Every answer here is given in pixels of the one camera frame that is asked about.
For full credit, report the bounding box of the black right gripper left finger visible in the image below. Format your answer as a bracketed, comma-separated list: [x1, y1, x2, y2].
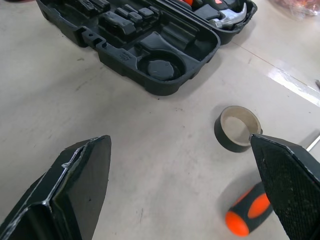
[0, 135, 112, 240]

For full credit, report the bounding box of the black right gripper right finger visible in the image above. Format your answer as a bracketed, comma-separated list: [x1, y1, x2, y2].
[250, 133, 320, 240]

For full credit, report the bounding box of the black plastic tool case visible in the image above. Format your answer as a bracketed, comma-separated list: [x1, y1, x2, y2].
[35, 0, 258, 97]

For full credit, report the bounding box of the black tape roll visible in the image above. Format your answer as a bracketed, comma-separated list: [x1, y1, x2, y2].
[213, 105, 263, 153]

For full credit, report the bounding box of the clear bag of colourful snacks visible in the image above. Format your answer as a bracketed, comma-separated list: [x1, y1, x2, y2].
[271, 0, 320, 16]

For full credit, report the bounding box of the screwdriver orange black handle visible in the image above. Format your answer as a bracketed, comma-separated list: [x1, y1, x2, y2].
[224, 181, 274, 237]

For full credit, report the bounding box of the claw hammer black orange handle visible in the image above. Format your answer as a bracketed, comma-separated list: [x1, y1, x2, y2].
[193, 0, 248, 32]

